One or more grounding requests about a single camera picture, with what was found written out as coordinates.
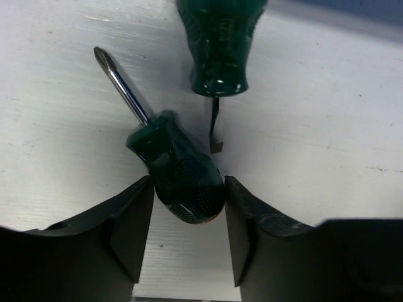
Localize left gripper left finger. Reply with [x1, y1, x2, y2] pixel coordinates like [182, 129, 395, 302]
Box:
[1, 176, 154, 301]

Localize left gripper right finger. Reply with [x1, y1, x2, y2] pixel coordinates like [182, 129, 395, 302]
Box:
[225, 176, 402, 301]

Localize green stubby phillips screwdriver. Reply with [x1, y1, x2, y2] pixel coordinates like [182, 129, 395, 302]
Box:
[93, 47, 225, 225]

